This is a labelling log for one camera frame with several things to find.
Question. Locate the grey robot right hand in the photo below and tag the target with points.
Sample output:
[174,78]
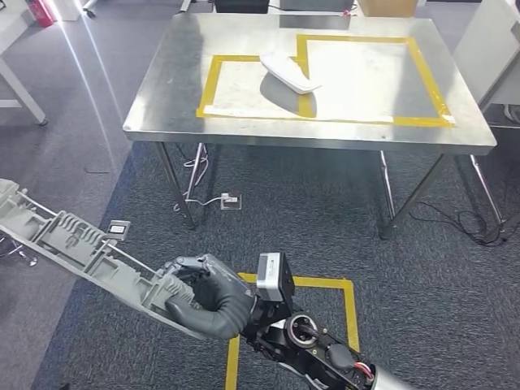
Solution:
[229,304]

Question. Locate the silver plastic wheel cover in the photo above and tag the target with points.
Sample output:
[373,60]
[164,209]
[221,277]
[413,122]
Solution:
[81,250]

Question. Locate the white curved plastic part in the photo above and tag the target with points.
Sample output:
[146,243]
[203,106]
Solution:
[288,72]

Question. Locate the stainless steel workbench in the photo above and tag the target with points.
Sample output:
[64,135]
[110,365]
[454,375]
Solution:
[365,81]

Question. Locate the floor socket with plug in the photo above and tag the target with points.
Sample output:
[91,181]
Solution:
[230,202]

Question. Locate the silver floor outlet plate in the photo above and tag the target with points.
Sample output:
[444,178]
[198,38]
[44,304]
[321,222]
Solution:
[118,230]

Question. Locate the yellow tape double rectangle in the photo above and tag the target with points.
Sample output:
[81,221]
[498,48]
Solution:
[304,107]

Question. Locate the black flat bag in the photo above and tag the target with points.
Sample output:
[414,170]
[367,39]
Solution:
[241,5]

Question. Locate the small red item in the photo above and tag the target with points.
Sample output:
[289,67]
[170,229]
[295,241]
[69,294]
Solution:
[347,12]

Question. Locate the red fire extinguisher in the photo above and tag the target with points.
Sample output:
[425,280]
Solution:
[41,12]

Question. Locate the white desk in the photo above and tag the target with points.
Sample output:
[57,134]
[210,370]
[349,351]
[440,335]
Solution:
[12,27]

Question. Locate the pale grey side panel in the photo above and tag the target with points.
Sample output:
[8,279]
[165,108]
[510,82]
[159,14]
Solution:
[487,54]

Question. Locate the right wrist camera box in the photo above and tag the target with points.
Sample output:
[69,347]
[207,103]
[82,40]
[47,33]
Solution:
[270,277]

